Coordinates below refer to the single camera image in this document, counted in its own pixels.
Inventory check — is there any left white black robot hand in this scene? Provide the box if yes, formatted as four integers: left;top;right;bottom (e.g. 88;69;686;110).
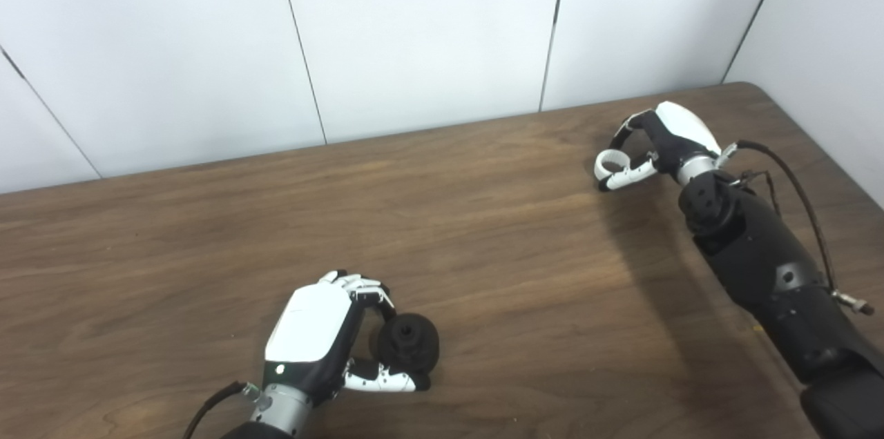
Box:
262;271;430;407

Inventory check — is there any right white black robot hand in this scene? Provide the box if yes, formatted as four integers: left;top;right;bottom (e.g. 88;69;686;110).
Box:
594;101;722;192

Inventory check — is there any white ring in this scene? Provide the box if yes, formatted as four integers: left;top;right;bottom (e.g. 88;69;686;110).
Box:
595;149;631;181

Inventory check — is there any round black part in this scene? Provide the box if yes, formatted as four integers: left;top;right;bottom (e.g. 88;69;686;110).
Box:
373;313;441;378

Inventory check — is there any thin black right arm wire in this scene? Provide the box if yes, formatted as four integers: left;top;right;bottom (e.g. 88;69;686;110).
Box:
736;168;781;215

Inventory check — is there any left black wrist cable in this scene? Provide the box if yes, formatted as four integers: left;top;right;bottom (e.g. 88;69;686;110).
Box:
183;381;263;439

